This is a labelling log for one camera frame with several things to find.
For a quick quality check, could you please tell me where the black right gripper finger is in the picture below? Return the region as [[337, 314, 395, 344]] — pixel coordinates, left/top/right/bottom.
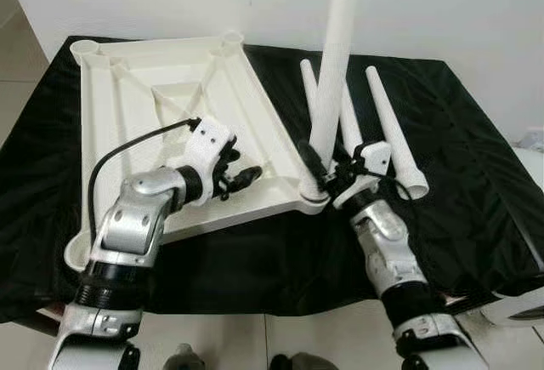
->
[[299, 142, 327, 192]]

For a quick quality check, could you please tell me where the white plastic table leg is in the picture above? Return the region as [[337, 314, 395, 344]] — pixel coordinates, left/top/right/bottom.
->
[[340, 81, 366, 151], [365, 65, 431, 201], [297, 0, 365, 201], [300, 59, 322, 128]]

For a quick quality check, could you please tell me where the black tablecloth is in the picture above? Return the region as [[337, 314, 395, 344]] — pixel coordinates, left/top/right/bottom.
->
[[0, 37, 544, 324]]

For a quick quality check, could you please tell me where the black metal table leg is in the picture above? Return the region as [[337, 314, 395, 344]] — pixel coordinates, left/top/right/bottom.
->
[[442, 292, 494, 316]]

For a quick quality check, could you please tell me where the grey robot left leg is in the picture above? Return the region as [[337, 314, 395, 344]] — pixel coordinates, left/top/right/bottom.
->
[[166, 346, 203, 370]]

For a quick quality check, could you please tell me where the grey robot leg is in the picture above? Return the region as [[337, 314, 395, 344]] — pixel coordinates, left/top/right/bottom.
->
[[270, 353, 332, 370], [166, 346, 203, 370]]

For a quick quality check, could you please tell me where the grey robot right leg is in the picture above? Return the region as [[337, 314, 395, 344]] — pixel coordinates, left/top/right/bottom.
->
[[270, 353, 332, 370]]

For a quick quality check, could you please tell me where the white rounded appliance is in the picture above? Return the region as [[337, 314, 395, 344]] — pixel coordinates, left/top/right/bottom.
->
[[480, 145, 544, 328]]

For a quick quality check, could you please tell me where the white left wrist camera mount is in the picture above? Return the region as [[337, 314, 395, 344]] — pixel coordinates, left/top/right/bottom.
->
[[183, 117, 237, 175]]

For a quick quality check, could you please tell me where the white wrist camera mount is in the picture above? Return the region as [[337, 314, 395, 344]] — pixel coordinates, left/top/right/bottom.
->
[[331, 140, 392, 209], [183, 117, 237, 175]]

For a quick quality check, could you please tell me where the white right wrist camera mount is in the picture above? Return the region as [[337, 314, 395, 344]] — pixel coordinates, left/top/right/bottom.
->
[[331, 140, 392, 209]]

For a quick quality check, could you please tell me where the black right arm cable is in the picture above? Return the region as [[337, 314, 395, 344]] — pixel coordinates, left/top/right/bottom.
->
[[353, 162, 422, 235]]

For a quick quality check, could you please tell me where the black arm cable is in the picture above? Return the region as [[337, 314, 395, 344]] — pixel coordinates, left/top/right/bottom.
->
[[353, 162, 422, 235], [87, 117, 203, 239]]

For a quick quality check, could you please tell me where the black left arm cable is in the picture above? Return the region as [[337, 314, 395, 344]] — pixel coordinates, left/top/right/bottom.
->
[[87, 117, 203, 239]]

